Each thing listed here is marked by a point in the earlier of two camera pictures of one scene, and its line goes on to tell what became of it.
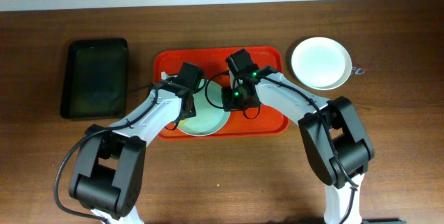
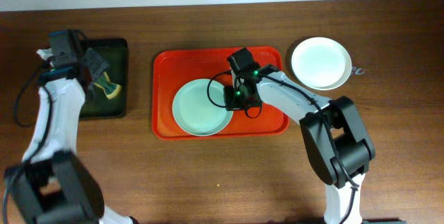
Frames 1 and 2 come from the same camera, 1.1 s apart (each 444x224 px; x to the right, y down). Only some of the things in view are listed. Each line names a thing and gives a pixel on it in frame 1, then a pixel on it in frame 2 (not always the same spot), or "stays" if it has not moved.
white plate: [321, 63] stays
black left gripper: [189, 105] → [96, 64]
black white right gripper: [228, 105] stays
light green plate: [209, 119] stays
